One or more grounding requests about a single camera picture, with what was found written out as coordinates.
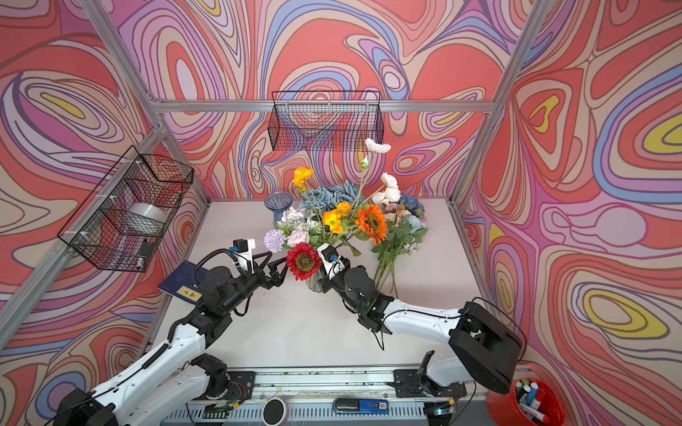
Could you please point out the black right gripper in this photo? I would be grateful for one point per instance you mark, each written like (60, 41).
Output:
(324, 282)

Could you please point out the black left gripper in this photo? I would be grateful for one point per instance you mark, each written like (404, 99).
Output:
(270, 280)

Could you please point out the clear ribbed glass vase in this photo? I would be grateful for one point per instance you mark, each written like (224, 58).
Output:
(318, 283)

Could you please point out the red flower with leaf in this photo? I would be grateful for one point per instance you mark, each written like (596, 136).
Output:
(303, 261)

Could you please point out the orange poppy stem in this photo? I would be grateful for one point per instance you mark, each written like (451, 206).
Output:
(332, 219)

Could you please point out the orange sunflower stem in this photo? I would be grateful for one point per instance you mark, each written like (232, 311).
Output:
(371, 221)

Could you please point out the blue rose bunch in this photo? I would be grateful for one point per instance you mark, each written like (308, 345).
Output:
(327, 198)

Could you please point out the purple blue glass vase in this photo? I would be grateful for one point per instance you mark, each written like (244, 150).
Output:
(278, 202)

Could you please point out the white poppy stem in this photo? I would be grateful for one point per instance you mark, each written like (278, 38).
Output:
(377, 186)

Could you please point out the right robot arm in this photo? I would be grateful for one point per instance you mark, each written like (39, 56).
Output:
(484, 349)

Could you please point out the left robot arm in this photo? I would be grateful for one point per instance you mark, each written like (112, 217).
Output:
(179, 369)

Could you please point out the mixed flower bouquet pile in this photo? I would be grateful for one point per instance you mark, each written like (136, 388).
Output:
(406, 229)

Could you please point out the dark blue notebook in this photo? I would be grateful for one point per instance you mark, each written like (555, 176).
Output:
(180, 284)

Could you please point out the blue black device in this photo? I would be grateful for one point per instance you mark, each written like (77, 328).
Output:
(356, 406)

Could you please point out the round black speaker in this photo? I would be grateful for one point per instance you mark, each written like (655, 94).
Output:
(275, 412)

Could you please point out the red pen cup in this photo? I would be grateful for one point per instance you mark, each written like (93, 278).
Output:
(529, 402)

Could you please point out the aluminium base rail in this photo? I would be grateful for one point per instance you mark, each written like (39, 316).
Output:
(309, 396)

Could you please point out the black wire basket back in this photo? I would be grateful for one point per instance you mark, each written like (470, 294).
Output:
(321, 120)

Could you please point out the black wire basket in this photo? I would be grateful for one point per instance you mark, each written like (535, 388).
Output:
(321, 120)
(131, 216)

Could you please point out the black wire basket left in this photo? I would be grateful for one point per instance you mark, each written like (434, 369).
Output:
(131, 216)

